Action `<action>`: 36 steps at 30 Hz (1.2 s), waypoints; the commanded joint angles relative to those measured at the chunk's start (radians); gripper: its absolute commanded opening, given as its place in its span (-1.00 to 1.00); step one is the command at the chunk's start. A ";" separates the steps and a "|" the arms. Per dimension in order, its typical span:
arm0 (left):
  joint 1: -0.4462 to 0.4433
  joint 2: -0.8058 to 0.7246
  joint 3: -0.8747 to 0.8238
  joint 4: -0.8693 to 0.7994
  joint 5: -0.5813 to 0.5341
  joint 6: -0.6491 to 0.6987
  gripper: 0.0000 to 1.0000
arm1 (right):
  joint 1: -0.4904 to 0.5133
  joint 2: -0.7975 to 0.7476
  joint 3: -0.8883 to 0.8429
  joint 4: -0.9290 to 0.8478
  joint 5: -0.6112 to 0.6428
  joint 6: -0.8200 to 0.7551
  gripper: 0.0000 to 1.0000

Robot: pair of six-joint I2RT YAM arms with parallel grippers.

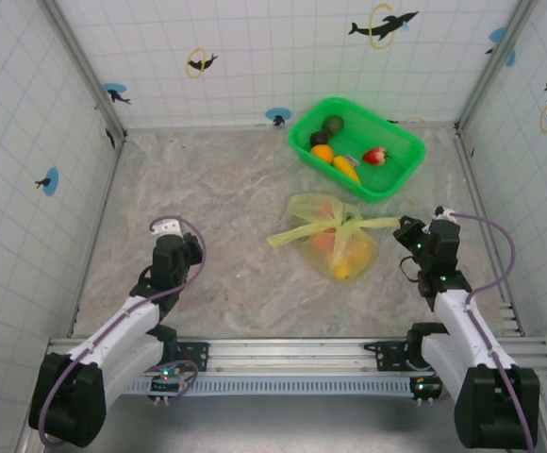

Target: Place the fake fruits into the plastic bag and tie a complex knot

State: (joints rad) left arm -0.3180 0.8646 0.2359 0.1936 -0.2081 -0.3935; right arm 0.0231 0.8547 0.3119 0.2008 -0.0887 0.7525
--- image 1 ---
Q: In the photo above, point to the short orange-yellow fake mango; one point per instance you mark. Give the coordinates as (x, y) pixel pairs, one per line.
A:
(362, 253)

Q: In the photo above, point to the yellow avocado-print plastic bag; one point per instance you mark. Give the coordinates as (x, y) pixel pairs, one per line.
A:
(311, 207)

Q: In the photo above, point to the aluminium mounting rail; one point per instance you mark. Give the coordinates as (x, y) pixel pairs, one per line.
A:
(278, 351)

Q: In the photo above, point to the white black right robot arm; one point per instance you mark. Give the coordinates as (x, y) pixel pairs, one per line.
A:
(467, 325)

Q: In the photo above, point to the small white tag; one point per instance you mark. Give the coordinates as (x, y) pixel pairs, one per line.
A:
(352, 162)

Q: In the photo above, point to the small black circuit board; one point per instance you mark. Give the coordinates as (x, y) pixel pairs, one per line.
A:
(425, 388)
(165, 384)

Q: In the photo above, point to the red fake tomato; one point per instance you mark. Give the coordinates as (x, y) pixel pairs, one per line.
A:
(323, 241)

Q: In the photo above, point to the green fake avocado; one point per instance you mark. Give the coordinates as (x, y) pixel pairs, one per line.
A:
(334, 125)

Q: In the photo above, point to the green plastic basket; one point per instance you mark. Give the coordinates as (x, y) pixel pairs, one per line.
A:
(396, 141)

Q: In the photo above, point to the dark purple fake fruit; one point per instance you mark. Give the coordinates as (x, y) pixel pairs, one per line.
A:
(319, 139)

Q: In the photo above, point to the fake orange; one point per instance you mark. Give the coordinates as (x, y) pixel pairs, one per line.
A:
(323, 154)

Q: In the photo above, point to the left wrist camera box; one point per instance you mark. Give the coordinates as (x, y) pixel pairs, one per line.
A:
(167, 227)

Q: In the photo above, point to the red-orange round fake fruit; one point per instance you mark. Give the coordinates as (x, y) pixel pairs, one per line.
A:
(323, 213)

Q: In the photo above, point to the long yellow fake mango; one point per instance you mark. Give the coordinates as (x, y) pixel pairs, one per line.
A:
(346, 169)
(342, 271)

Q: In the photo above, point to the aluminium corner post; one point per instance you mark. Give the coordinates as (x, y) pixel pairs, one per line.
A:
(85, 71)
(495, 66)

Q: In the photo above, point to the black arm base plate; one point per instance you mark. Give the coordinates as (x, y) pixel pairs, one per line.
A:
(386, 356)
(198, 356)

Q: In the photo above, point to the dolphin blue disc sticker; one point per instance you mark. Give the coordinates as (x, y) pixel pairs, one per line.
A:
(115, 92)
(278, 115)
(49, 181)
(497, 35)

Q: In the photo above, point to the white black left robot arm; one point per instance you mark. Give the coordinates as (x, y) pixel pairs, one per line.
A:
(113, 330)

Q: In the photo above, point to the aluminium base bar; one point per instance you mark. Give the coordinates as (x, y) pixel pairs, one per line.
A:
(478, 198)
(99, 236)
(207, 126)

